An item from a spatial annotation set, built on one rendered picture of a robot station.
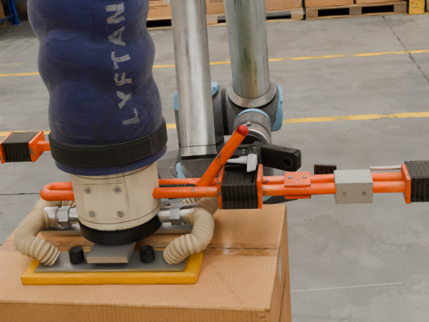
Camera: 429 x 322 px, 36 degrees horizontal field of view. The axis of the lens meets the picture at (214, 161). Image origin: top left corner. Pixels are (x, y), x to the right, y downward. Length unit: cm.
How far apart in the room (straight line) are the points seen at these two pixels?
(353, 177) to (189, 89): 51
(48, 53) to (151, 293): 46
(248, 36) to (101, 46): 74
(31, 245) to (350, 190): 62
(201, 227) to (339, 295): 169
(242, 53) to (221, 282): 81
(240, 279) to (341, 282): 174
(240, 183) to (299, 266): 183
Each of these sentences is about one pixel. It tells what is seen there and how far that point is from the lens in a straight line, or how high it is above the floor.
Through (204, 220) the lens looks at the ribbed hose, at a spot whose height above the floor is 104.
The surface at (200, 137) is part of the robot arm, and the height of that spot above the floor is 107.
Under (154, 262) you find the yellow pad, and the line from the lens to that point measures 129.
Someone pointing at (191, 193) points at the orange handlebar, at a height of 108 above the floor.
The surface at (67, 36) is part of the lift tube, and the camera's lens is 117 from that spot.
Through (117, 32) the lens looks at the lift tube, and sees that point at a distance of 117.
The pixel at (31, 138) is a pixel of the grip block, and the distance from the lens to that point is 165.
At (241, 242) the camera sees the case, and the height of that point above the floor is 95.
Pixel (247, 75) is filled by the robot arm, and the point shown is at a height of 111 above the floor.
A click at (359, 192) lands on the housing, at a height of 107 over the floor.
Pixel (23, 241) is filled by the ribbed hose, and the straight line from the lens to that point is 134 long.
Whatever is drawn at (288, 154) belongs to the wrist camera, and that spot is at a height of 110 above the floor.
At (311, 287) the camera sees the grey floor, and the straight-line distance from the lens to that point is 294.
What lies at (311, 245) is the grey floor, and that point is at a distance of 325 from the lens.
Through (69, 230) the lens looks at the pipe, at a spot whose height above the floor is 99.
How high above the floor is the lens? 163
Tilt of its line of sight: 22 degrees down
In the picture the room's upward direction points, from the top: 5 degrees counter-clockwise
